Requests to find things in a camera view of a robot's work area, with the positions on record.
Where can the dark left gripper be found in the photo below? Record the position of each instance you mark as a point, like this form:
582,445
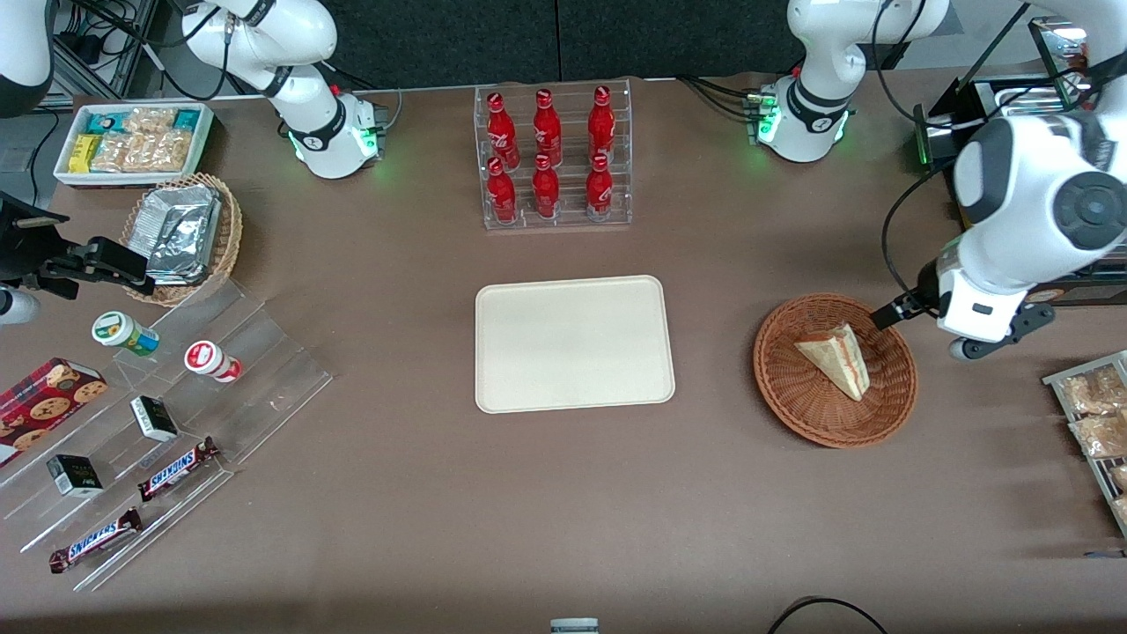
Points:
924,289

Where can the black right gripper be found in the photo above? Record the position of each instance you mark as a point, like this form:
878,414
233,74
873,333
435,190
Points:
26,251

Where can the triangle sandwich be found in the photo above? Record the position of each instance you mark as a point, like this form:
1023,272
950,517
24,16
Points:
836,361

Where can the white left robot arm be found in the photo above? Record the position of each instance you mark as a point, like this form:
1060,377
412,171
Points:
1021,194

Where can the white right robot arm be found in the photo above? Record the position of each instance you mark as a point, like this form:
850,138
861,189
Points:
299,53

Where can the light tan wicker basket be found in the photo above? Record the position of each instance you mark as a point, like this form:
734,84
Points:
227,255

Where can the brown round wicker basket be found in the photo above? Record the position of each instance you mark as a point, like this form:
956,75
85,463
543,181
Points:
792,396

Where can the beige plastic tray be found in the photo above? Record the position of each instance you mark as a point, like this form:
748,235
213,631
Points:
572,343

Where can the green label gum bottle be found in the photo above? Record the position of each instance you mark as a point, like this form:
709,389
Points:
119,330

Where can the silver foil pouch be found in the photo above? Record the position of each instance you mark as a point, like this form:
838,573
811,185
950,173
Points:
180,198
180,251

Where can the yellow snack packet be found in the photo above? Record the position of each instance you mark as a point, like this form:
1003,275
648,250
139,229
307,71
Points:
84,153

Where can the clear cracker bag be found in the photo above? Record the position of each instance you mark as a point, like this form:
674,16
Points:
1096,389
1102,436
150,120
1118,477
112,153
1121,509
160,151

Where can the teal snack packet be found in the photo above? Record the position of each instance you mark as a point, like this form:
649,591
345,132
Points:
106,123
187,119

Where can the red label gum bottle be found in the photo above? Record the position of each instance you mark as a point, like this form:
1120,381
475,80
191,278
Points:
207,359

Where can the red tartan cookie box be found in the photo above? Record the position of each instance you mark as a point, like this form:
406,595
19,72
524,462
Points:
44,405

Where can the white plastic snack bin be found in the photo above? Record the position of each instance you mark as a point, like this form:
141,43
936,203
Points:
202,141

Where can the small black carton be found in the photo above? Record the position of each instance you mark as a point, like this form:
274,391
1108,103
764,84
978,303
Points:
75,476
154,419

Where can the clear acrylic stepped shelf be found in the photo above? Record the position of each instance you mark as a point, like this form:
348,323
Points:
255,387

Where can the Snickers chocolate bar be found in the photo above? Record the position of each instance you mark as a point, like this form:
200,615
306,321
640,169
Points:
179,469
95,541

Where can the red cola bottle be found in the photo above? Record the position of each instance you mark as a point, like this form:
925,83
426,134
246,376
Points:
502,195
600,190
547,130
601,125
546,192
502,132

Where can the clear acrylic bottle rack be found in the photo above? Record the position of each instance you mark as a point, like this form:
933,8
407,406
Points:
572,224

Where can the grey metal object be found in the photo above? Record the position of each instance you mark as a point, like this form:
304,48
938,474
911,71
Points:
574,626

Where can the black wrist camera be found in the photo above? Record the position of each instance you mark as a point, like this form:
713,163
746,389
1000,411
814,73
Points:
924,286

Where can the aluminium frame rack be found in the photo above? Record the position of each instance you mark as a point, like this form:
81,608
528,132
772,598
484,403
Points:
132,53

